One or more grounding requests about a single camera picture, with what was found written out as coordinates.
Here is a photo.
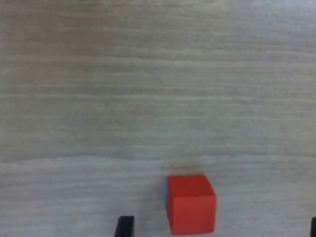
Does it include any red cube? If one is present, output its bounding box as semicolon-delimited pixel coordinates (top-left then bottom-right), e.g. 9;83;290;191
165;174;218;237

